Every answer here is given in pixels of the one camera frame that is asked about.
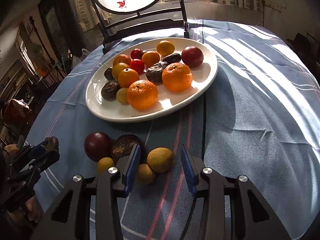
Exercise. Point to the yellow orange tomato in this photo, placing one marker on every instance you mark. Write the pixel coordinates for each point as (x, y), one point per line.
(118, 68)

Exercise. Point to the large orange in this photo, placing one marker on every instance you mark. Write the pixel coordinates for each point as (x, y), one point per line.
(142, 94)
(177, 77)

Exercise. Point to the small dark passion fruit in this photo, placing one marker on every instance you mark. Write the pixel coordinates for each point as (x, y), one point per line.
(110, 89)

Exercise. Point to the person's left hand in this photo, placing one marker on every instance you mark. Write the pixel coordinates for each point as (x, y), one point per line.
(29, 212)

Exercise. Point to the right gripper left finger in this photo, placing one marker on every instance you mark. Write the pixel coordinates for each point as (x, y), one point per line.
(69, 214)

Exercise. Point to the round orange kumquat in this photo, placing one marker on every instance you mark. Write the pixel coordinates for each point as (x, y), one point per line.
(126, 77)

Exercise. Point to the dark red plum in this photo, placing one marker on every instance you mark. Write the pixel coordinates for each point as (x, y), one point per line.
(192, 56)

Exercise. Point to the left striped curtain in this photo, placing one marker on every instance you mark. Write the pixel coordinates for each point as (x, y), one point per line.
(86, 15)

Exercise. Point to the red cherry tomato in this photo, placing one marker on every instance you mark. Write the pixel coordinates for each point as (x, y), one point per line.
(136, 54)

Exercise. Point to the small tangerine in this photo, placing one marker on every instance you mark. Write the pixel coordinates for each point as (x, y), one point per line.
(122, 58)

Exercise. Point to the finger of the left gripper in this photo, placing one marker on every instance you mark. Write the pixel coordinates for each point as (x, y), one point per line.
(27, 149)
(25, 171)

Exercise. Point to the white oval plate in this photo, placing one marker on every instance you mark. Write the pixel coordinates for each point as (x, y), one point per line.
(154, 51)

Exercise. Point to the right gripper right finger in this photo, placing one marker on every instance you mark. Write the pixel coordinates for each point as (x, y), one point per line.
(251, 215)

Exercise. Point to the brown mangosteen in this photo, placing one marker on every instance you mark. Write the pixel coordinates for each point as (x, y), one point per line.
(122, 147)

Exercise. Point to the dark wrinkled passion fruit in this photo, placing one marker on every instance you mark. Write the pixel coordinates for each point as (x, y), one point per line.
(154, 73)

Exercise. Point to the blue striped tablecloth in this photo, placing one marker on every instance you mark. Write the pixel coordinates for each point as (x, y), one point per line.
(260, 118)

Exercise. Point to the dark framed mirror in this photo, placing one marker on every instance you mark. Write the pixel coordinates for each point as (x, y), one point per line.
(61, 28)

